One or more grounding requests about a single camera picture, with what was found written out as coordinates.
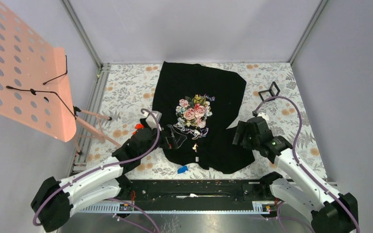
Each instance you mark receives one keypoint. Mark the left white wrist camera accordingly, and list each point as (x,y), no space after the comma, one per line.
(152,119)

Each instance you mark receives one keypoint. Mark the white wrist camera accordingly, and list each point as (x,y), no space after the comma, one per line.
(263,115)
(152,119)

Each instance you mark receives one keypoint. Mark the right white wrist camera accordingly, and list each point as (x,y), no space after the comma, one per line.
(263,115)

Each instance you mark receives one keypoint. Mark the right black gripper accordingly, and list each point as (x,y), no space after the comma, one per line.
(242,127)

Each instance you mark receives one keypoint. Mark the black brooch box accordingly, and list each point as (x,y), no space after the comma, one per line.
(273,91)

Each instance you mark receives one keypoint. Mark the pink perforated music stand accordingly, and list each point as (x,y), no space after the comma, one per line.
(34,84)

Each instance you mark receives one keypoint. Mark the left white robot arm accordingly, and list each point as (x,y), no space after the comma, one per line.
(57,200)

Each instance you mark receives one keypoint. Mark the grey cable duct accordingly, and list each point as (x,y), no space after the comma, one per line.
(235,208)

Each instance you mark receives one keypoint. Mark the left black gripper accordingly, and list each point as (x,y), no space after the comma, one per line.
(178,138)

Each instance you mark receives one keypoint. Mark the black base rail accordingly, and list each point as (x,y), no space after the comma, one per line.
(207,192)

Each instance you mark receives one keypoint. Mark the blue clip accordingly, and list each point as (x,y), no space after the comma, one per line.
(182,170)

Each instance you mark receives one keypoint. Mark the orange red block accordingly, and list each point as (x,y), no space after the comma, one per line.
(138,127)

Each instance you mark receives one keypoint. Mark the black floral t-shirt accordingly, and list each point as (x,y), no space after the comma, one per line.
(202,103)

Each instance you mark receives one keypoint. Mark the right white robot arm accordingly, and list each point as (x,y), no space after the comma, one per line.
(328,210)

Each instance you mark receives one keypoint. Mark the floral table mat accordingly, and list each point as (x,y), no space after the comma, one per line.
(131,87)

